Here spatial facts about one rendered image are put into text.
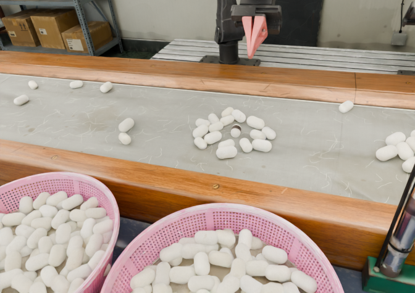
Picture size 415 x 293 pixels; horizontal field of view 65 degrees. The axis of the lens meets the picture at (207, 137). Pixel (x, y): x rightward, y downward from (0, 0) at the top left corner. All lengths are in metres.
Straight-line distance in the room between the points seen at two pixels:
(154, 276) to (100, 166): 0.22
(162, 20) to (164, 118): 2.39
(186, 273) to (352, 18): 2.40
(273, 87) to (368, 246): 0.42
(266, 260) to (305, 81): 0.45
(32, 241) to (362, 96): 0.67
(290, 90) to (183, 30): 2.30
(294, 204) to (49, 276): 0.34
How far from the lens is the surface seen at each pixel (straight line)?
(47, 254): 0.52
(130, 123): 0.69
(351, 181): 0.57
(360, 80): 0.82
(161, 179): 0.53
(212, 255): 0.45
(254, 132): 0.62
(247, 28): 0.70
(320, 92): 0.77
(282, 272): 0.44
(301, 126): 0.67
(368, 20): 2.67
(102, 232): 0.52
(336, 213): 0.48
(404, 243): 0.45
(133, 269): 0.46
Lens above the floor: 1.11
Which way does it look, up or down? 36 degrees down
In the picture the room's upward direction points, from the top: 5 degrees counter-clockwise
